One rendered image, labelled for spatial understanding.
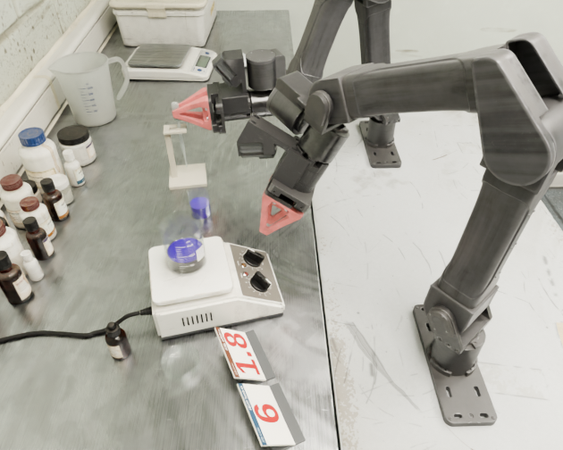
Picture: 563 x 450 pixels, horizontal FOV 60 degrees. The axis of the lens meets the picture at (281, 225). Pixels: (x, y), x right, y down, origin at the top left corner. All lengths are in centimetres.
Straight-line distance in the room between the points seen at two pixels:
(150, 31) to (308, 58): 87
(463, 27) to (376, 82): 169
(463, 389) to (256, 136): 46
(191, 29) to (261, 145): 106
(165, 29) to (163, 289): 116
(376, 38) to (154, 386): 75
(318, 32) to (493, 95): 54
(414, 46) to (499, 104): 175
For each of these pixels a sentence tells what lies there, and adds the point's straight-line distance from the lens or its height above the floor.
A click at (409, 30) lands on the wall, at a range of 220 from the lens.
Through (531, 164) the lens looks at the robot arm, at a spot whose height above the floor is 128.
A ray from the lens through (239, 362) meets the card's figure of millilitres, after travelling 71.
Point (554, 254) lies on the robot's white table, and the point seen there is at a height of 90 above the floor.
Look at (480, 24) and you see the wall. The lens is 229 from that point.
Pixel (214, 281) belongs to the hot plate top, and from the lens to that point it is 73.
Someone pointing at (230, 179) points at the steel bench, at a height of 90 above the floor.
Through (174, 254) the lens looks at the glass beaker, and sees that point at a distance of 72.
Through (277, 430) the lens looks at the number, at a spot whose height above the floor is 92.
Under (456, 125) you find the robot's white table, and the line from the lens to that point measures 134.
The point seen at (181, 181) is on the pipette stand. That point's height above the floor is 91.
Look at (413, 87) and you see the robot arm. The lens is 56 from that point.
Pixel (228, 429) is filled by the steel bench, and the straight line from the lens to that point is 70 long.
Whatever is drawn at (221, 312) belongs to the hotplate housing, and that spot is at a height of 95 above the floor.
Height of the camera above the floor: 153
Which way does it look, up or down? 42 degrees down
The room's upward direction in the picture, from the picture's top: straight up
